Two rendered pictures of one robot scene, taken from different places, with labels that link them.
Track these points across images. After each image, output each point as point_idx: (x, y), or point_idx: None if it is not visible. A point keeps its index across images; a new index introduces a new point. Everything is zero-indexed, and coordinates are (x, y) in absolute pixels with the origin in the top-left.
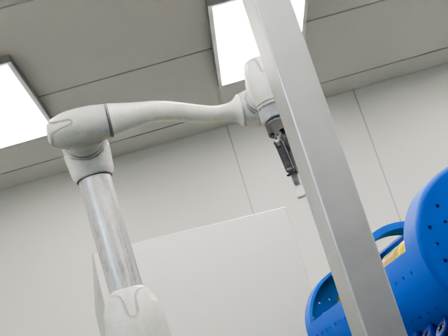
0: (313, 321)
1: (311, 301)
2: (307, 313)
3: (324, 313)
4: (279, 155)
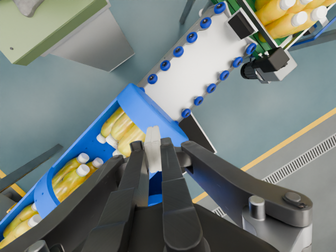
0: (110, 103)
1: (118, 102)
2: (123, 91)
3: (87, 128)
4: (69, 198)
